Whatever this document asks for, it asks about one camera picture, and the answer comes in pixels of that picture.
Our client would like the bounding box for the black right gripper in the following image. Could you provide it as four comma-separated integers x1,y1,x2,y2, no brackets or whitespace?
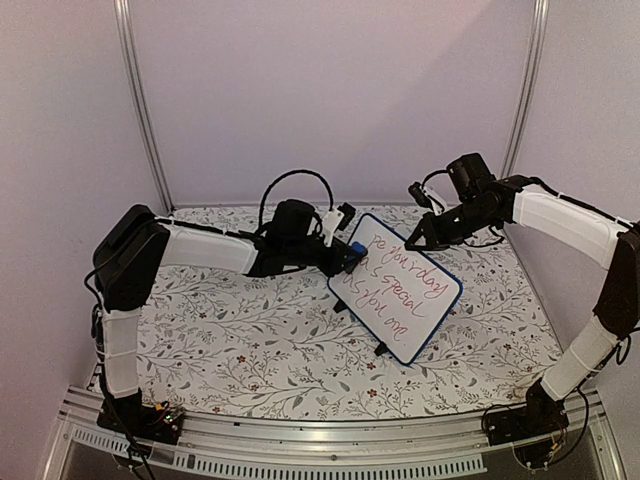
405,199,498,252

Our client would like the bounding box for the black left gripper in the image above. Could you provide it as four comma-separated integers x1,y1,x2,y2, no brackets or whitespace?
286,239,363,279

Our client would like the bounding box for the blue whiteboard eraser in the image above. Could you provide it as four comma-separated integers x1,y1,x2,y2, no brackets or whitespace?
349,242,368,261

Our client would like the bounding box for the small blue-framed whiteboard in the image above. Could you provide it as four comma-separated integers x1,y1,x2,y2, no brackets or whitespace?
328,213,463,366

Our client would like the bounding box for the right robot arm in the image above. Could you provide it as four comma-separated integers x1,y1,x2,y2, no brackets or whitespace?
405,153,639,436

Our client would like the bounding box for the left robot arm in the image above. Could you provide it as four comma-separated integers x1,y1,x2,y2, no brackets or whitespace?
86,199,367,434

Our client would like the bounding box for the floral patterned table mat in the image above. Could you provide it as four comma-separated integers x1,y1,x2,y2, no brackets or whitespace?
137,232,561,420

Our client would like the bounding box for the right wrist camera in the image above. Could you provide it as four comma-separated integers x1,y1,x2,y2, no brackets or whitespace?
408,182,447,215

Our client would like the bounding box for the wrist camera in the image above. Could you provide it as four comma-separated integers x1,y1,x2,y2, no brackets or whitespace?
321,203,356,247
408,182,447,215

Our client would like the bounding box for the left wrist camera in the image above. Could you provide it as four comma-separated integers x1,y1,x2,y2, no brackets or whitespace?
321,203,356,247

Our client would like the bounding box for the wire whiteboard stand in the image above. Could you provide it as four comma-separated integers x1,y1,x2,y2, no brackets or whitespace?
333,300,389,357

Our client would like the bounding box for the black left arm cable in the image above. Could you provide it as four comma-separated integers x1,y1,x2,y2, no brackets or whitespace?
258,169,335,236

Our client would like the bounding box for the front aluminium rail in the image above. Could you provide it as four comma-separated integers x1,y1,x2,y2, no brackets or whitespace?
43,387,627,479

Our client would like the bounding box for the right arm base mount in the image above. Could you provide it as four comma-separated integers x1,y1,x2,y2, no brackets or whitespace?
481,381,569,446

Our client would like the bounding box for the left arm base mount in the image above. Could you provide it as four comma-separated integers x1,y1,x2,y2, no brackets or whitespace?
97,391,185,445

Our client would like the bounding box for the right aluminium frame post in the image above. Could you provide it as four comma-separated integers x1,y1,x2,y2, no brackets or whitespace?
500,0,550,177

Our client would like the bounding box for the aluminium frame post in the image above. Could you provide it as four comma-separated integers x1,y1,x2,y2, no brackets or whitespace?
500,0,550,177
113,0,175,212

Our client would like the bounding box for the left aluminium frame post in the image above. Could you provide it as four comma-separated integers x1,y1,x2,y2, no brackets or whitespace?
113,0,175,212

